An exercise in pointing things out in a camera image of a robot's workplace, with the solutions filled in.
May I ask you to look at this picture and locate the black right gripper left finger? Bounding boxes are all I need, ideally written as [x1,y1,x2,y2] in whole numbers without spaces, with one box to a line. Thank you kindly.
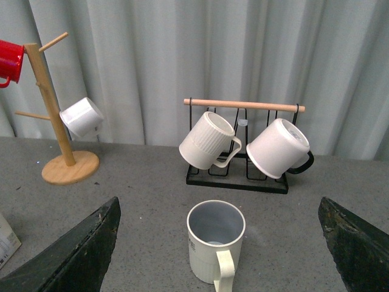
[1,196,121,291]

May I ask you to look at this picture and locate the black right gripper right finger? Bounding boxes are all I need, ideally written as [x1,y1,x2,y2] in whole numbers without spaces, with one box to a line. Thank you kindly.
[318,197,388,291]

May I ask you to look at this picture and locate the blue Pascual milk carton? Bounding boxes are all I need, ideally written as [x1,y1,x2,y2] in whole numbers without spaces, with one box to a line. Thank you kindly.
[0,214,21,268]

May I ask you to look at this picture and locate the cream mug with lettering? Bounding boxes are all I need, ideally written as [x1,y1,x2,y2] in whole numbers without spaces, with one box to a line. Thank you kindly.
[187,200,246,291]

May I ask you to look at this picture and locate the wooden mug tree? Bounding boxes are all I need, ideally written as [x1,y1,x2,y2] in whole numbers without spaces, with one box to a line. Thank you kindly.
[15,32,100,186]

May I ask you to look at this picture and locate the white mug on tree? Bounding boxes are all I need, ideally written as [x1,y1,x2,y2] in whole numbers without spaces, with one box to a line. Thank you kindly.
[60,97,104,138]

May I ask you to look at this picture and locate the cream ribbed mug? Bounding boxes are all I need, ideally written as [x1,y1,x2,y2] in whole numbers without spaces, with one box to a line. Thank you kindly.
[179,111,242,170]

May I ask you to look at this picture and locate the red enamel mug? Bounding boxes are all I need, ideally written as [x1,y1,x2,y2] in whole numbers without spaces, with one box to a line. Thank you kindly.
[0,40,25,88]

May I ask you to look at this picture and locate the white mug black handle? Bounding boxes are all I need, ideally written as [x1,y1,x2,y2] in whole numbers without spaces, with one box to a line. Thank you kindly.
[246,118,314,179]

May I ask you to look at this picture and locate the black wire mug rack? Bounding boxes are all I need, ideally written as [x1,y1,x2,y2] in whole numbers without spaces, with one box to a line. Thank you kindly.
[184,98,306,194]

